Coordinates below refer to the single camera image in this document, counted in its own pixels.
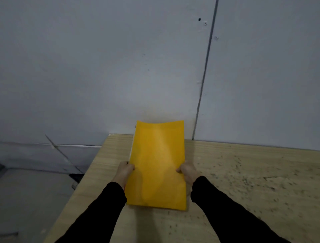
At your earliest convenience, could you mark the person's left hand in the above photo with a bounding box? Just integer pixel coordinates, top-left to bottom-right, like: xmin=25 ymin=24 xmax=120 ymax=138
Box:
xmin=112 ymin=161 xmax=136 ymax=190

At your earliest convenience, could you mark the person's right hand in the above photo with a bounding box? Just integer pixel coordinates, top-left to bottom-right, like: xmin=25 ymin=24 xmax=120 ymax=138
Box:
xmin=176 ymin=161 xmax=202 ymax=188

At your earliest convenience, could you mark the gathered white papers stack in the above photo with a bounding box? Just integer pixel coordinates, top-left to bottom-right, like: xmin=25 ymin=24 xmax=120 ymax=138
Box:
xmin=128 ymin=124 xmax=137 ymax=165

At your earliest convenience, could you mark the yellow folder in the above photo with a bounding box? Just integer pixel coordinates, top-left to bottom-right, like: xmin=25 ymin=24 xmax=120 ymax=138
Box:
xmin=124 ymin=120 xmax=188 ymax=211

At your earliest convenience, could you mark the person's left forearm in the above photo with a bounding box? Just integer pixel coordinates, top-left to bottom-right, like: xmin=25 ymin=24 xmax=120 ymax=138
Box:
xmin=54 ymin=182 xmax=127 ymax=243

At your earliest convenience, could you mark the person's right forearm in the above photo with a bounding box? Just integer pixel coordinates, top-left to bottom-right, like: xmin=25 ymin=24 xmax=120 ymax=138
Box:
xmin=190 ymin=176 xmax=292 ymax=243

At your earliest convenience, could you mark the black flat panel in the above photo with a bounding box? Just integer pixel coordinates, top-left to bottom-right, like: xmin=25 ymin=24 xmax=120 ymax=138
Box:
xmin=69 ymin=173 xmax=84 ymax=184

